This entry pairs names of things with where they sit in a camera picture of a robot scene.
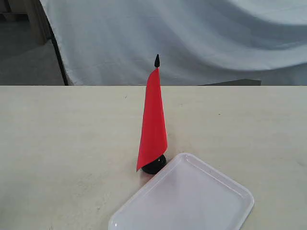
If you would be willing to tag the red flag on black pole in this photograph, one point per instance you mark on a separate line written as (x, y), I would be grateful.
(153, 141)

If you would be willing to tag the black flag stand base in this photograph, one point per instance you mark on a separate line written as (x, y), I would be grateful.
(155, 166)

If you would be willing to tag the white plastic tray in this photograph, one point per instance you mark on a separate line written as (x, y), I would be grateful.
(187, 194)

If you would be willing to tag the white backdrop cloth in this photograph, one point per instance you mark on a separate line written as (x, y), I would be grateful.
(115, 42)

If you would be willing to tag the black backdrop stand pole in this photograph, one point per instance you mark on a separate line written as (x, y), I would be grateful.
(58, 55)

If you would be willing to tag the wooden cabinet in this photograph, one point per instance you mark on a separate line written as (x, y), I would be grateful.
(29, 11)

